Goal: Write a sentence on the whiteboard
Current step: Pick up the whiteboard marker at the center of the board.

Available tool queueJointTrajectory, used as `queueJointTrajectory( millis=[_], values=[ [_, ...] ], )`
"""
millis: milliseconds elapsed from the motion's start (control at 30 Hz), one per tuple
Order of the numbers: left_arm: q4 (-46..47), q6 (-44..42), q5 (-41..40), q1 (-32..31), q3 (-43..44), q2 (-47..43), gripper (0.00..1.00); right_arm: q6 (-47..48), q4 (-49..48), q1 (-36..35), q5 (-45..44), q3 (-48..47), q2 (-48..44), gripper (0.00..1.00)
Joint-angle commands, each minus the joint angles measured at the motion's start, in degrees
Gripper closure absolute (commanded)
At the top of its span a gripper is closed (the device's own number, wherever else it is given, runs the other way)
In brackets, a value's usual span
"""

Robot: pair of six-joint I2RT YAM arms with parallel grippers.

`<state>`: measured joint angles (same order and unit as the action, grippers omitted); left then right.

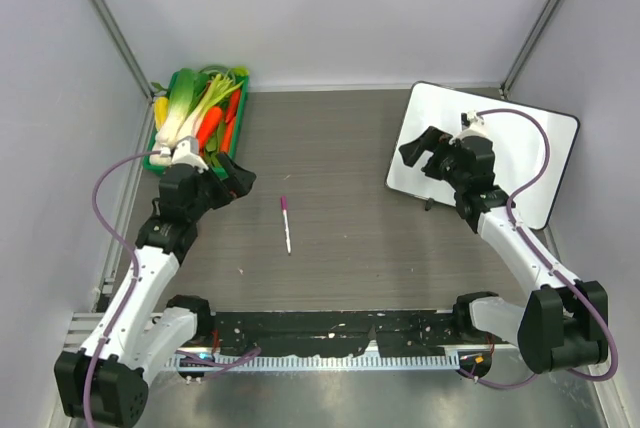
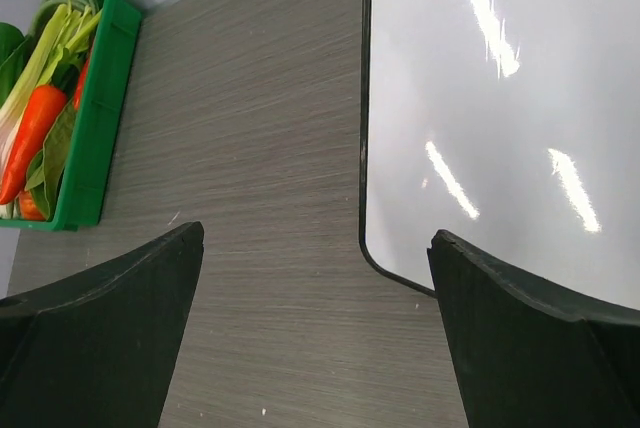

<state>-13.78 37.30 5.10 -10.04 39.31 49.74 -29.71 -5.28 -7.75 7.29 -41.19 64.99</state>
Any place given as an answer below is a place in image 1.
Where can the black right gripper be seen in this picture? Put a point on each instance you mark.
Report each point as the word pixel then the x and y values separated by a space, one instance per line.
pixel 434 140

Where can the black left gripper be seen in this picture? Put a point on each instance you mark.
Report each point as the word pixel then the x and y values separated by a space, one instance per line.
pixel 236 184

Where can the white whiteboard with black frame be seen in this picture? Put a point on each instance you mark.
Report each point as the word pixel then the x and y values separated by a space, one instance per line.
pixel 518 145

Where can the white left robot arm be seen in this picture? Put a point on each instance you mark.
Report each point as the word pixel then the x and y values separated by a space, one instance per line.
pixel 107 379

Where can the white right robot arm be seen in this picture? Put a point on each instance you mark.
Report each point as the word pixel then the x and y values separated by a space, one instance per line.
pixel 564 324

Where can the orange toy carrot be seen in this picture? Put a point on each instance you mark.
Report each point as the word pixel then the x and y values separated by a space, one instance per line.
pixel 209 125

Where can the green plastic tray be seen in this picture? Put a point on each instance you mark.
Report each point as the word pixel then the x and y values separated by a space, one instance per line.
pixel 228 133

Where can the red toy chili pepper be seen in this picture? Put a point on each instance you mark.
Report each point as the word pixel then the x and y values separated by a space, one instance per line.
pixel 233 104

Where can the white green toy leek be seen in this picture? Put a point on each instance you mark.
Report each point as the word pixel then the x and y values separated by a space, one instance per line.
pixel 218 89

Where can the yellow toy corn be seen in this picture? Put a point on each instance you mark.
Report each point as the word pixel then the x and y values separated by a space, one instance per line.
pixel 161 109

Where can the white green toy bok choy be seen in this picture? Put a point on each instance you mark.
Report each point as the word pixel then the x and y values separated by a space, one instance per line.
pixel 180 100

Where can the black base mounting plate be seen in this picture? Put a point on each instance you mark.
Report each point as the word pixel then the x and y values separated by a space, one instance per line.
pixel 338 334

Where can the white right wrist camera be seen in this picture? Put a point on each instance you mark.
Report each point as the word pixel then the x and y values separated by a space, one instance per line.
pixel 472 125

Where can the white slotted cable duct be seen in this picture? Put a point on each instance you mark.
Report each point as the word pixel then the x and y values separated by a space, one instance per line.
pixel 370 361

